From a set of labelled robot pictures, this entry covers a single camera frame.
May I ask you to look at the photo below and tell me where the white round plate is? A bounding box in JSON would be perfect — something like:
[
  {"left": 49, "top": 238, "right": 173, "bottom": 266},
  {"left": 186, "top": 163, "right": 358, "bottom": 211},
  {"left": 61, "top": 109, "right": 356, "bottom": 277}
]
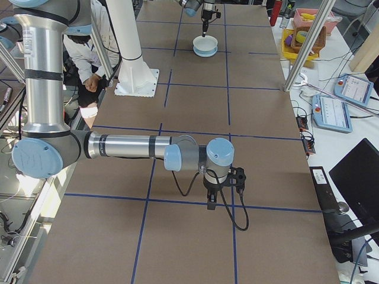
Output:
[{"left": 192, "top": 35, "right": 219, "bottom": 50}]

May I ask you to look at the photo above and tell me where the ribbed light blue plate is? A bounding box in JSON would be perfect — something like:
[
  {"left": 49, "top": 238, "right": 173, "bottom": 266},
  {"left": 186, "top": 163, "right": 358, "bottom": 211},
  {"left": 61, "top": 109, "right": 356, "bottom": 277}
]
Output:
[{"left": 193, "top": 46, "right": 219, "bottom": 56}]

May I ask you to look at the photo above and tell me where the plain light blue plate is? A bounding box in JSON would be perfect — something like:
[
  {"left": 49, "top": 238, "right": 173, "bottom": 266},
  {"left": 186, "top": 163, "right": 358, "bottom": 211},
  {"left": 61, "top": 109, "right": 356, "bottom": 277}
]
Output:
[{"left": 194, "top": 49, "right": 218, "bottom": 58}]

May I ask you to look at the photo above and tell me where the yellow plastic bin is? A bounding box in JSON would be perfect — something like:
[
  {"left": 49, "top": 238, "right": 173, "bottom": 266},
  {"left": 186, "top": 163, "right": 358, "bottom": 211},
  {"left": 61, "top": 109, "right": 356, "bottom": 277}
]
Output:
[{"left": 280, "top": 28, "right": 321, "bottom": 62}]

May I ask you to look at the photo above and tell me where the pink plastic bin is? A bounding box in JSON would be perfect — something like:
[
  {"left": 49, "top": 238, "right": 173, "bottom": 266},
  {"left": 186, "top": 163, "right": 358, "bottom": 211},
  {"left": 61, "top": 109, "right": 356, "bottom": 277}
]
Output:
[{"left": 293, "top": 8, "right": 343, "bottom": 34}]

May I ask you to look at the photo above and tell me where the orange black hub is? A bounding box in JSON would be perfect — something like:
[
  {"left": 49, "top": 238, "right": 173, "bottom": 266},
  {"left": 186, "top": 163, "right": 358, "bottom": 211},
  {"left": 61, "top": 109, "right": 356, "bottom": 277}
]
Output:
[
  {"left": 296, "top": 115, "right": 310, "bottom": 132},
  {"left": 302, "top": 138, "right": 317, "bottom": 157}
]

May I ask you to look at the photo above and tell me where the white plastic hook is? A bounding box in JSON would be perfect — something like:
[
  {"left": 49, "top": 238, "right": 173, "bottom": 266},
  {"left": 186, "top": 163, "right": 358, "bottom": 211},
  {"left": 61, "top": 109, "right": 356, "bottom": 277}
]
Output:
[{"left": 296, "top": 72, "right": 310, "bottom": 88}]

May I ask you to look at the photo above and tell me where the black computer box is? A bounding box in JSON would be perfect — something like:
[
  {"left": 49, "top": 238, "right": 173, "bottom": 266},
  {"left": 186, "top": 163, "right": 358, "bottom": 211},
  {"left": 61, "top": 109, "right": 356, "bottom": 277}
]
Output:
[{"left": 309, "top": 166, "right": 342, "bottom": 215}]

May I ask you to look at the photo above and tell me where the brown wicker basket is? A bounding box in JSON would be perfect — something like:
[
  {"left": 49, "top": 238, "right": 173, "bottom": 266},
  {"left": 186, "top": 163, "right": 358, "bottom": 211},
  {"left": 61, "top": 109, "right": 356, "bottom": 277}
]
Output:
[{"left": 291, "top": 25, "right": 327, "bottom": 55}]

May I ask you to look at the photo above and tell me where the person in white jacket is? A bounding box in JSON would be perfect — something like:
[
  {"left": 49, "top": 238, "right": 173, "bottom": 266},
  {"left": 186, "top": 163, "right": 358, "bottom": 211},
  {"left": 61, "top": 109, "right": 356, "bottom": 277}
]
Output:
[{"left": 63, "top": 0, "right": 122, "bottom": 129}]

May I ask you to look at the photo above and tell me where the black monitor stand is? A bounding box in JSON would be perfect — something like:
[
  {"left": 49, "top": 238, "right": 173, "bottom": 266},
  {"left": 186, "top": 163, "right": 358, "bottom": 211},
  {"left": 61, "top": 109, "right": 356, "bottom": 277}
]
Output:
[{"left": 327, "top": 217, "right": 379, "bottom": 264}]

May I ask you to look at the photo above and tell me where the large blue teach pendant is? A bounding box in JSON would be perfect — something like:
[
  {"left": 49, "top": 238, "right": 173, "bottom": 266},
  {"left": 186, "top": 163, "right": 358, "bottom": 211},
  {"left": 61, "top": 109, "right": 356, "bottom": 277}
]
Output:
[{"left": 311, "top": 93, "right": 354, "bottom": 133}]

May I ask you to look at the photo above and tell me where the black computer monitor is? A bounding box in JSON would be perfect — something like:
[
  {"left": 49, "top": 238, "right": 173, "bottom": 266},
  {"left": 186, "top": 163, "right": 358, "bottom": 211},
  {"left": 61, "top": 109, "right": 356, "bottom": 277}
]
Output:
[{"left": 328, "top": 137, "right": 379, "bottom": 227}]

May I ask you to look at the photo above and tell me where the small blue teach pendant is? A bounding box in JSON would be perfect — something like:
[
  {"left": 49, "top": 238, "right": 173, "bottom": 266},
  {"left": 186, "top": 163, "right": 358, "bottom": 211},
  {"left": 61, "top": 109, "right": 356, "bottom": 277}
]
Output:
[{"left": 333, "top": 74, "right": 375, "bottom": 108}]

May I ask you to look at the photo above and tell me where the light wooden board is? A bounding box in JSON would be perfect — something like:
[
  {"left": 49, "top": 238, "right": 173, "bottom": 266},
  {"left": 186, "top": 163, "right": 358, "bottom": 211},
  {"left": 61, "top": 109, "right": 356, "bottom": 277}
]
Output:
[{"left": 350, "top": 24, "right": 379, "bottom": 74}]

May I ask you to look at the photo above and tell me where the short looped black cable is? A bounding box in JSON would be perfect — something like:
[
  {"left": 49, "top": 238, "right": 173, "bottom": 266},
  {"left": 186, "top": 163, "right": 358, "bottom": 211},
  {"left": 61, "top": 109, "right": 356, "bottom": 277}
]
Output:
[{"left": 171, "top": 170, "right": 205, "bottom": 197}]

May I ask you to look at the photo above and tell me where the long black cable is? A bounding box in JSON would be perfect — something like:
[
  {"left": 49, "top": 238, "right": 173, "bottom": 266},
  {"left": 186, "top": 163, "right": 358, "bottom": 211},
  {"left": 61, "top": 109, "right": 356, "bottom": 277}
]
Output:
[{"left": 207, "top": 170, "right": 250, "bottom": 233}]

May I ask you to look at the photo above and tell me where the white pedestal with base plate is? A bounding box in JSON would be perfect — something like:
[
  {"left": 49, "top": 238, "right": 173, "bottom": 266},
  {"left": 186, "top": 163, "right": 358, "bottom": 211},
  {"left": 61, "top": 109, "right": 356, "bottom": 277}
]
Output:
[{"left": 105, "top": 0, "right": 160, "bottom": 98}]

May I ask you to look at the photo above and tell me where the tall aluminium post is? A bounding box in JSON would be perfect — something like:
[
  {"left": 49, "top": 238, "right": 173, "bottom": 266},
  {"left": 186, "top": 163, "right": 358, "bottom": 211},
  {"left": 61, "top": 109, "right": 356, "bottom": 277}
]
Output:
[{"left": 283, "top": 0, "right": 338, "bottom": 93}]

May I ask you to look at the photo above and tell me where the slanted aluminium frame bar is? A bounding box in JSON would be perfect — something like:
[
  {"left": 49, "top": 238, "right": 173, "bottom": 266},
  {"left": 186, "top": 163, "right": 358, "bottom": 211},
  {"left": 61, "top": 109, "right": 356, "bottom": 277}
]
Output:
[{"left": 88, "top": 25, "right": 119, "bottom": 80}]

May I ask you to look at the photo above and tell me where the aluminium frame rail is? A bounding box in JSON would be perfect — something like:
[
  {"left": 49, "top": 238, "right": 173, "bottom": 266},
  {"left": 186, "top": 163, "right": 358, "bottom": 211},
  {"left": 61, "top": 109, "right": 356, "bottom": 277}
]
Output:
[{"left": 0, "top": 164, "right": 78, "bottom": 284}]

